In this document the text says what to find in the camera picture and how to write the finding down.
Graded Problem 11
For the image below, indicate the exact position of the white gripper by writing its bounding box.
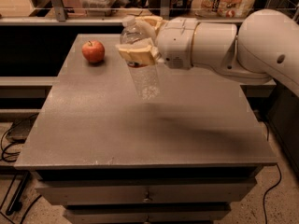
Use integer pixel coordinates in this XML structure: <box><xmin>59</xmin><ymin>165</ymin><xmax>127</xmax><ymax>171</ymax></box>
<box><xmin>116</xmin><ymin>16</ymin><xmax>198</xmax><ymax>69</ymax></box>

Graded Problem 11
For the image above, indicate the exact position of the clear crinkled water bottle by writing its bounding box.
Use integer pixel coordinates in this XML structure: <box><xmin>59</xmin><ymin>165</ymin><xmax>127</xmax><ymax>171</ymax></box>
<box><xmin>120</xmin><ymin>16</ymin><xmax>160</xmax><ymax>100</ymax></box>

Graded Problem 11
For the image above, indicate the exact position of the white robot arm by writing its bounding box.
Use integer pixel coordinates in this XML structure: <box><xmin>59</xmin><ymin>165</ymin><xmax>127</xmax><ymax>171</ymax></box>
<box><xmin>116</xmin><ymin>9</ymin><xmax>299</xmax><ymax>95</ymax></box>

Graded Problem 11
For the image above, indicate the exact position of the red apple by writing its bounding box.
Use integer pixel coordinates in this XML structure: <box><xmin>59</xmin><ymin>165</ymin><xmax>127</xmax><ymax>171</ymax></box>
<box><xmin>81</xmin><ymin>40</ymin><xmax>105</xmax><ymax>63</ymax></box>

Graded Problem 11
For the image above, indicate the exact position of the clear plastic container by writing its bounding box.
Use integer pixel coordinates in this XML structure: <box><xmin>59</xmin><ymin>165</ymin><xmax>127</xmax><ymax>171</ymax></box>
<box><xmin>79</xmin><ymin>0</ymin><xmax>116</xmax><ymax>16</ymax></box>

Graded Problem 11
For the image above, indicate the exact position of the printed snack bag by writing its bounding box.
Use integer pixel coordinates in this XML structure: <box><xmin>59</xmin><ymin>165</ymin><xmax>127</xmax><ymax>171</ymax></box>
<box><xmin>196</xmin><ymin>0</ymin><xmax>255</xmax><ymax>18</ymax></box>

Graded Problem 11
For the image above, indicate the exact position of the grey drawer cabinet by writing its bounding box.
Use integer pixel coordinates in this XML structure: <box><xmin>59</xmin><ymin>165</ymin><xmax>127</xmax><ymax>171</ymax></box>
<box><xmin>16</xmin><ymin>35</ymin><xmax>277</xmax><ymax>224</ymax></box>

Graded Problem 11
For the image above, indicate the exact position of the metal shelf rail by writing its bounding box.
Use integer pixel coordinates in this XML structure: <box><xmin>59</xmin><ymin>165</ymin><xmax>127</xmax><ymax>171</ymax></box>
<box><xmin>0</xmin><ymin>0</ymin><xmax>299</xmax><ymax>27</ymax></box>

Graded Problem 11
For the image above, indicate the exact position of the black cables left floor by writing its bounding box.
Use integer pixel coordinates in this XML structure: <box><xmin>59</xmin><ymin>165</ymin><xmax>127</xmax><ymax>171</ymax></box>
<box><xmin>0</xmin><ymin>113</ymin><xmax>40</xmax><ymax>163</ymax></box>

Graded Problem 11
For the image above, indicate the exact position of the black cable right floor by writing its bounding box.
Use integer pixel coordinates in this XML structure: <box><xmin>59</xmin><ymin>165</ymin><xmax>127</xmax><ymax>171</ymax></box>
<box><xmin>262</xmin><ymin>163</ymin><xmax>283</xmax><ymax>224</ymax></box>

